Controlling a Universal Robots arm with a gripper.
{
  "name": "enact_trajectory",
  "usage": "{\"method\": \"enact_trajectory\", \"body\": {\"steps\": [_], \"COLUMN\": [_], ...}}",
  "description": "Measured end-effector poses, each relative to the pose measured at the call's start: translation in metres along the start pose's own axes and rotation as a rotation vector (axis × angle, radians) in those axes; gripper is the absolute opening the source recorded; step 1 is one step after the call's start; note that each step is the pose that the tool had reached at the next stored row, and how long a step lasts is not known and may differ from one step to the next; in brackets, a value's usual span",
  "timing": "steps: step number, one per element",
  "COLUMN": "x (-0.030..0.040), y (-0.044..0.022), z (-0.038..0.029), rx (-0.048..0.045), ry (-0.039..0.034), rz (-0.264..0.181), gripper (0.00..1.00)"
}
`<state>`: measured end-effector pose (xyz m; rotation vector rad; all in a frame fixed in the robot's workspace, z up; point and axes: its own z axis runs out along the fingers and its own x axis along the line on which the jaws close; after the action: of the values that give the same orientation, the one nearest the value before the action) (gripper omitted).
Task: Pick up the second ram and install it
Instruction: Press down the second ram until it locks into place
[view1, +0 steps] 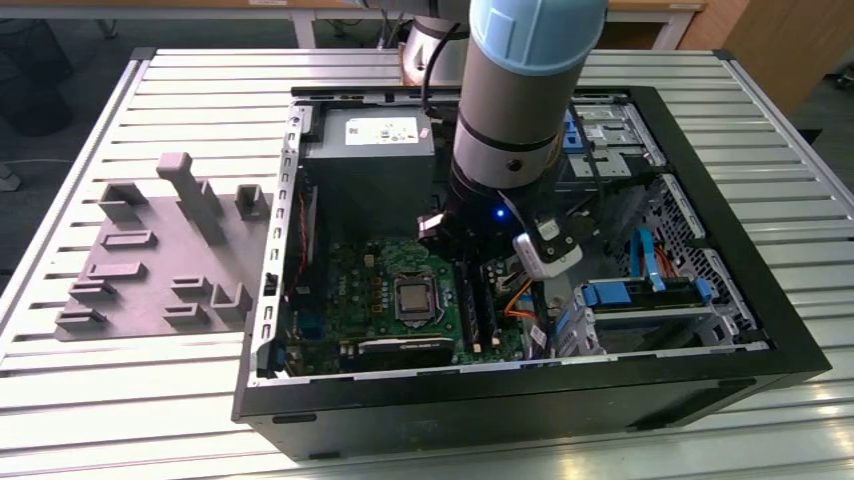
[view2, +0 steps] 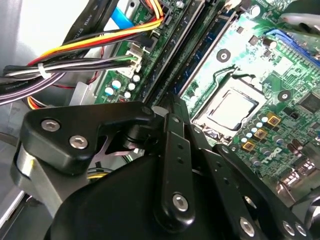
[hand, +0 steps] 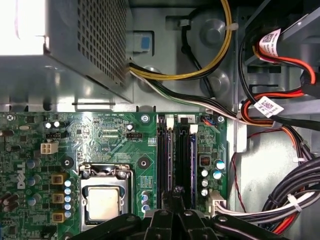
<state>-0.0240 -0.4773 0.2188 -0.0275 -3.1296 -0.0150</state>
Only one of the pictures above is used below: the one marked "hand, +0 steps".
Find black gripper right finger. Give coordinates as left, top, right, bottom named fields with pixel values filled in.
left=178, top=191, right=285, bottom=240

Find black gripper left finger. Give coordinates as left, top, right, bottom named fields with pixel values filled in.
left=69, top=189, right=179, bottom=240

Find RAM slot black latches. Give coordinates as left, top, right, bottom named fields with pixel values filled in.
left=157, top=114, right=167, bottom=201
left=178, top=116, right=191, bottom=191

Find RAM slot white latches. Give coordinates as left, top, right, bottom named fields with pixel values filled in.
left=165, top=117, right=175, bottom=198
left=189, top=123, right=199, bottom=211

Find white board connector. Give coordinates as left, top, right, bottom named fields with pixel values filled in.
left=209, top=192, right=228, bottom=216

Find metal socket cover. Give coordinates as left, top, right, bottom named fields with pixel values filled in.
left=79, top=163, right=131, bottom=227

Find silver CPU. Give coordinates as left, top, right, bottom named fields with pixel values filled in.
left=87, top=186, right=120, bottom=222

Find green motherboard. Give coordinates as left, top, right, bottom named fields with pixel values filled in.
left=0, top=111, right=228, bottom=240

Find yellow square choke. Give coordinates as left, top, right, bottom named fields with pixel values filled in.
left=51, top=173, right=67, bottom=185
left=51, top=193, right=66, bottom=205
left=51, top=211, right=66, bottom=224

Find white four-pin power socket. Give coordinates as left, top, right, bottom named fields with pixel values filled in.
left=40, top=141, right=59, bottom=156

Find black open PC case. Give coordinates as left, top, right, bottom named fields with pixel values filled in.
left=0, top=0, right=320, bottom=240

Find gray power supply unit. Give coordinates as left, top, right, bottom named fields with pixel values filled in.
left=0, top=0, right=135, bottom=105

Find silver drive bay cage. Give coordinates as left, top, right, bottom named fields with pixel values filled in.
left=243, top=0, right=320, bottom=126

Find thick black cable bundle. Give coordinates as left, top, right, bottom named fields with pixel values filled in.
left=214, top=156, right=320, bottom=237

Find white black wire bundle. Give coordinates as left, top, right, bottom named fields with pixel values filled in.
left=128, top=68, right=276, bottom=128

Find yellow black wire bundle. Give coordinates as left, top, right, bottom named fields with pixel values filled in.
left=128, top=0, right=233, bottom=81

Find red orange power wires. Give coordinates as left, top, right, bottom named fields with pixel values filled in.
left=237, top=27, right=320, bottom=163

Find thin black chassis wire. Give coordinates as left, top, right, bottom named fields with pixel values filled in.
left=178, top=18, right=216, bottom=100

